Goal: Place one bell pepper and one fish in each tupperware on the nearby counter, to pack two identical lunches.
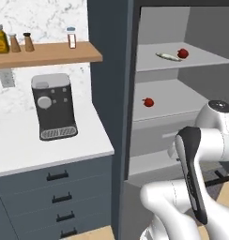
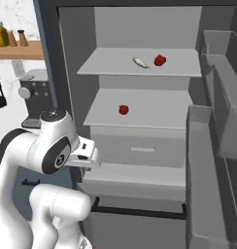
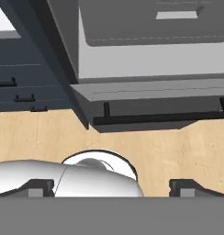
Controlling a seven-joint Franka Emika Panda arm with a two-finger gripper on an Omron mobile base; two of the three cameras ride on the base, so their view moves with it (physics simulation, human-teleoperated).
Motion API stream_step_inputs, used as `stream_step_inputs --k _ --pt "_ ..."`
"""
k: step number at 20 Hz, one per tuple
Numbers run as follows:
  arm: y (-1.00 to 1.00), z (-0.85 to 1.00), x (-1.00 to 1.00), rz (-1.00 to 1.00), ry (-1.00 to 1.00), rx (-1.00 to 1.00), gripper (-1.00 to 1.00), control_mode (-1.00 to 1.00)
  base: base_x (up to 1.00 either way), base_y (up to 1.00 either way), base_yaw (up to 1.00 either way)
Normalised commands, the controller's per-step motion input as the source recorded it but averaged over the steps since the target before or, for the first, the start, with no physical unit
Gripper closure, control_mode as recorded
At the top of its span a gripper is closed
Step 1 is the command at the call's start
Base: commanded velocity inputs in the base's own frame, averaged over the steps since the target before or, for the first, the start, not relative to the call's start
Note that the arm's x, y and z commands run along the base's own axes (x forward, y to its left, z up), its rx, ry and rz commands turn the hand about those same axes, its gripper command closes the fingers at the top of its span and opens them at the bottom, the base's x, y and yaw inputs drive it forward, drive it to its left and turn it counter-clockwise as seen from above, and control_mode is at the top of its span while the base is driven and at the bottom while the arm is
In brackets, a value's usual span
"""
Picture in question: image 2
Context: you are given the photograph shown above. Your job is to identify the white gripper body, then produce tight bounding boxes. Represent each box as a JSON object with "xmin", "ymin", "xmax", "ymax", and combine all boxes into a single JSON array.
[{"xmin": 65, "ymin": 145, "xmax": 103, "ymax": 171}]

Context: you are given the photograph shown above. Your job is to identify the blue-grey base cupboard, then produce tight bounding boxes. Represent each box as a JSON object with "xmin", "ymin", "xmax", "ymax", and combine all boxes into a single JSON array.
[{"xmin": 0, "ymin": 147, "xmax": 75, "ymax": 225}]

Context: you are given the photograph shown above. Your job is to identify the black freezer drawer handle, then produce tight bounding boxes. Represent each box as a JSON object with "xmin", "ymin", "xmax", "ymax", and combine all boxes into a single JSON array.
[{"xmin": 90, "ymin": 196, "xmax": 188, "ymax": 222}]

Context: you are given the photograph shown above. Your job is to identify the brown shaker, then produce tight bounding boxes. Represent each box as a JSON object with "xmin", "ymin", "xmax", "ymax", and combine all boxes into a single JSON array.
[
  {"xmin": 6, "ymin": 29, "xmax": 18, "ymax": 48},
  {"xmin": 17, "ymin": 28, "xmax": 30, "ymax": 48}
]

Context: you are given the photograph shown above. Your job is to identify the black cupboard handle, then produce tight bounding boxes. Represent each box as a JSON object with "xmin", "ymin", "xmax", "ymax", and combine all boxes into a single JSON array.
[{"xmin": 20, "ymin": 177, "xmax": 41, "ymax": 187}]

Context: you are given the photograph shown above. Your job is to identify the grey fridge door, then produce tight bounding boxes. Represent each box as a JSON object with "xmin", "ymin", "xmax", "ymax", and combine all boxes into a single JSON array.
[{"xmin": 186, "ymin": 28, "xmax": 237, "ymax": 249}]

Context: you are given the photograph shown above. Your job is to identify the grey freezer drawer front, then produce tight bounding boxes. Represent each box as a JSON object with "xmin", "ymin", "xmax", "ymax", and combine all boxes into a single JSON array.
[{"xmin": 82, "ymin": 207, "xmax": 188, "ymax": 249}]

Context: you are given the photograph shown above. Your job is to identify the grey crisper drawer handle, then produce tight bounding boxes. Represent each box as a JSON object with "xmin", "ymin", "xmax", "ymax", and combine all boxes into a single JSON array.
[{"xmin": 129, "ymin": 146, "xmax": 156, "ymax": 153}]

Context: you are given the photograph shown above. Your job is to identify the grey fridge shelf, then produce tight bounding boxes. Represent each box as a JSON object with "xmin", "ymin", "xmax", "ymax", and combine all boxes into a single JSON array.
[
  {"xmin": 83, "ymin": 88, "xmax": 193, "ymax": 131},
  {"xmin": 76, "ymin": 47, "xmax": 203, "ymax": 79}
]

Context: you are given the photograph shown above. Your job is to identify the wooden wall shelf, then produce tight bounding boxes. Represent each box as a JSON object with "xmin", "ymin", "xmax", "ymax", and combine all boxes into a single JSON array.
[{"xmin": 0, "ymin": 40, "xmax": 46, "ymax": 61}]

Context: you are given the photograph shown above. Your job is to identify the silver fish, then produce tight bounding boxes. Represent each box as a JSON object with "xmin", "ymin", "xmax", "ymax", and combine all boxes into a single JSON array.
[{"xmin": 132, "ymin": 56, "xmax": 152, "ymax": 70}]

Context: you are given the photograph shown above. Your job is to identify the grey coffee machine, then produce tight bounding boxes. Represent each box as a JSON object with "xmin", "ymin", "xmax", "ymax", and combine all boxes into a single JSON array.
[{"xmin": 17, "ymin": 68, "xmax": 60, "ymax": 129}]

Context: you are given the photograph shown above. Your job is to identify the grey fridge crisper drawer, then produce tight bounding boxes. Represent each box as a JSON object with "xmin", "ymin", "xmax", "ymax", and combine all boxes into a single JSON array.
[{"xmin": 89, "ymin": 125, "xmax": 187, "ymax": 169}]

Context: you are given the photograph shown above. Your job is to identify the large grey door bin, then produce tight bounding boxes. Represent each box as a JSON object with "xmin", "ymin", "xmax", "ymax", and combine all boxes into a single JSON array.
[{"xmin": 186, "ymin": 104, "xmax": 237, "ymax": 249}]

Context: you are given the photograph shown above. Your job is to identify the dark grey fridge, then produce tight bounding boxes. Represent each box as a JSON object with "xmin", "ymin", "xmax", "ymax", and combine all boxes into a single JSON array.
[{"xmin": 32, "ymin": 0, "xmax": 237, "ymax": 249}]

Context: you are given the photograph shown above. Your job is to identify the yellow jar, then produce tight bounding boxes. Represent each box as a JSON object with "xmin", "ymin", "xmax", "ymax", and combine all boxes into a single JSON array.
[{"xmin": 0, "ymin": 21, "xmax": 10, "ymax": 48}]

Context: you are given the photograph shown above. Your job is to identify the small grey door bin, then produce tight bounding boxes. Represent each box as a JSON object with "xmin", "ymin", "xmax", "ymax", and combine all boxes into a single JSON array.
[{"xmin": 200, "ymin": 28, "xmax": 237, "ymax": 162}]

